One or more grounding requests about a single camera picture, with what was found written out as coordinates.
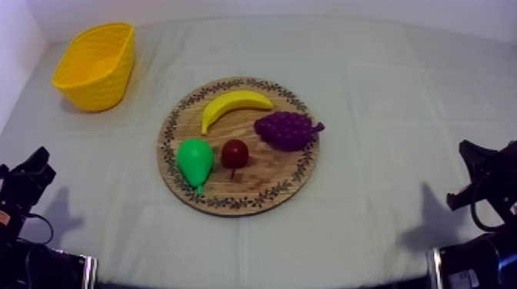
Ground small red fruit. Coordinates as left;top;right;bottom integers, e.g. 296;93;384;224
220;138;250;180

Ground round wooden board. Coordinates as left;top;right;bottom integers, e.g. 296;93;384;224
156;76;321;218

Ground yellow plastic basket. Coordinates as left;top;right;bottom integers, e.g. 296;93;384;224
52;22;136;113

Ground yellow toy banana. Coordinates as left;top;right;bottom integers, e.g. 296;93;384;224
200;90;275;136

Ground black cable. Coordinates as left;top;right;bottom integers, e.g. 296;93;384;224
469;185;504;234
24;213;55;245

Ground green toy pear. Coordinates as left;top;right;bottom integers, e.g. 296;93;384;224
176;138;215;195

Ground silver metal bar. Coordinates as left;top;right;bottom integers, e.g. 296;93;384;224
82;254;98;289
428;247;443;289

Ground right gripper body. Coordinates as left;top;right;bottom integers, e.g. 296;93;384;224
445;138;517;221

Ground purple toy grapes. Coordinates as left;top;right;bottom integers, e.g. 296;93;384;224
254;111;325;153

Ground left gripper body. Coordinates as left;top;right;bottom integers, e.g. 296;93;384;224
0;145;57;214

